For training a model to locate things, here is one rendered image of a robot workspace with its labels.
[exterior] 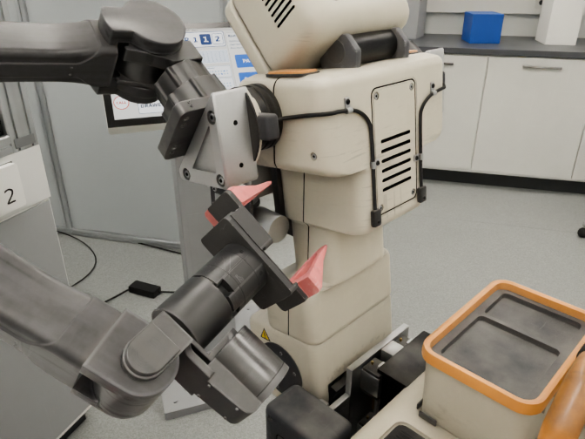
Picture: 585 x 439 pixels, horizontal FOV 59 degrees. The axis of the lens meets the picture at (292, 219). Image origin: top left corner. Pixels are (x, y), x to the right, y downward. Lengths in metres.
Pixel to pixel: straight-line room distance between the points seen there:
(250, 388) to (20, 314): 0.19
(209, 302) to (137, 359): 0.09
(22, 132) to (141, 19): 0.81
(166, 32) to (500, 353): 0.57
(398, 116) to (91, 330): 0.48
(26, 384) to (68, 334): 1.21
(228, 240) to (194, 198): 1.18
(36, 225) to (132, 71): 0.88
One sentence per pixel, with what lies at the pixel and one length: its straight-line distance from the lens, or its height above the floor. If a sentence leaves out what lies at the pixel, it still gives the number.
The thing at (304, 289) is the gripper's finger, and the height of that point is 1.05.
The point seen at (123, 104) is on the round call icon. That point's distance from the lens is 1.52.
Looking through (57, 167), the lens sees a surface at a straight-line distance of 2.99.
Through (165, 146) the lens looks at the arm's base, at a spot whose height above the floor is 1.16.
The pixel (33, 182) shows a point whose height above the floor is 0.86.
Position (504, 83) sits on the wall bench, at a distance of 3.53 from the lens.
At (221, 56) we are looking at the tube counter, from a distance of 1.62.
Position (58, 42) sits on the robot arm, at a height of 1.28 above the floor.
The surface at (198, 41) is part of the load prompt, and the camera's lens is 1.63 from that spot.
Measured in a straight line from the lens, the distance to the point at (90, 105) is 2.76.
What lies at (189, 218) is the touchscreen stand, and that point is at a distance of 1.73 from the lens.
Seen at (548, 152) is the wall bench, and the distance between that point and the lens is 3.69.
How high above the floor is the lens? 1.35
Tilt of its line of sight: 26 degrees down
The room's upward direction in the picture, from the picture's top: straight up
